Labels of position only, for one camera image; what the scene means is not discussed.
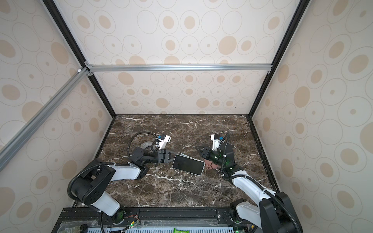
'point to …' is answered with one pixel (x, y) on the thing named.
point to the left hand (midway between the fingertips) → (181, 160)
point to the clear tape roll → (145, 144)
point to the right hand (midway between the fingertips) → (202, 147)
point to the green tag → (177, 231)
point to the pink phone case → (210, 165)
